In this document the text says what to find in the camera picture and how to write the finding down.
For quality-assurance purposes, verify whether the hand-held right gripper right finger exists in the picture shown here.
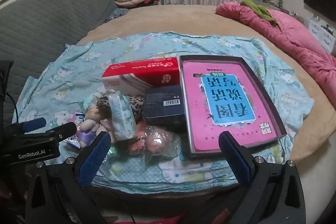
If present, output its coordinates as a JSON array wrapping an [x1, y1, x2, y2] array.
[[218, 131, 306, 224]]

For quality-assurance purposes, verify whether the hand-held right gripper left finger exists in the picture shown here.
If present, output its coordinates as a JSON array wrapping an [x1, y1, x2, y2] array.
[[25, 132, 112, 224]]

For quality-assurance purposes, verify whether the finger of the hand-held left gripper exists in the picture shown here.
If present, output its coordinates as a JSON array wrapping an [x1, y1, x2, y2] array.
[[39, 122, 78, 144], [5, 117, 47, 135]]

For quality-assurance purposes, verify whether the small white printed packet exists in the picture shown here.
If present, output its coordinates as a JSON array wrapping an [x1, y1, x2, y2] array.
[[63, 135, 82, 151]]

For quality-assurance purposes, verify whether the small doll with lilac dress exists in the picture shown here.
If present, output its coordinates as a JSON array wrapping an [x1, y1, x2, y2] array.
[[79, 106, 116, 148]]

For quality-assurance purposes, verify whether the green white tissue pack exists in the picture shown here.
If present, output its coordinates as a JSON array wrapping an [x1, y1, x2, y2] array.
[[108, 91, 137, 140]]

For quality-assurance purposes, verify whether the orange sponge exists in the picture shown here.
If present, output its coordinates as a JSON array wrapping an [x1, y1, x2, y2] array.
[[136, 126, 181, 164]]

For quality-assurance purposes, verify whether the purple cardboard tray box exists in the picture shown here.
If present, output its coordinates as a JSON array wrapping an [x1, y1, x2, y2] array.
[[179, 55, 287, 159]]

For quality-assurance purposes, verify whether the pink book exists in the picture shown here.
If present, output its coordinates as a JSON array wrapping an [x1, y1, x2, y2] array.
[[182, 61, 278, 155]]

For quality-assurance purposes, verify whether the teal cartoon cat printed blanket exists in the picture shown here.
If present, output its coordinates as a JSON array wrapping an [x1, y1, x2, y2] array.
[[12, 31, 315, 194]]

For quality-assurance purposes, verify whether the dark blue box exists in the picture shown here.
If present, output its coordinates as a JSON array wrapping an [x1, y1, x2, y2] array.
[[142, 84, 187, 132]]

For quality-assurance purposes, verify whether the grey quilted headboard cushion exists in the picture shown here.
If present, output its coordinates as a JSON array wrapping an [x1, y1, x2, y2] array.
[[0, 0, 117, 130]]

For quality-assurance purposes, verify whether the red and white tissue box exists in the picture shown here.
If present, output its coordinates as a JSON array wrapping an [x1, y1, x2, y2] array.
[[102, 57, 181, 97]]

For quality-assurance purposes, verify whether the dark floral pillow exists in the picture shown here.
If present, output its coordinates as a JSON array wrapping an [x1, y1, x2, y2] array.
[[105, 7, 130, 22]]

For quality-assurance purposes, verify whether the pink quilt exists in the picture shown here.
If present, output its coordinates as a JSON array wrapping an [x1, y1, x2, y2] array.
[[215, 1, 336, 90]]

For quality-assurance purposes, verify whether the beige bed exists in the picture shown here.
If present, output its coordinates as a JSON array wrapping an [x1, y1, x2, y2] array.
[[75, 4, 336, 216]]

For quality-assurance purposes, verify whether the green cloth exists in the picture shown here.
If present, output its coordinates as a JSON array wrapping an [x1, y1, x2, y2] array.
[[240, 0, 279, 28]]

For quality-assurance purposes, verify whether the white drawer cabinet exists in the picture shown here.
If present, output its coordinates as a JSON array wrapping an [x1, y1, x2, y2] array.
[[307, 18, 336, 54]]

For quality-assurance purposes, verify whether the black cable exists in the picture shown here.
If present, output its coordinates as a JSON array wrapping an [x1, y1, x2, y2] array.
[[5, 93, 19, 125]]

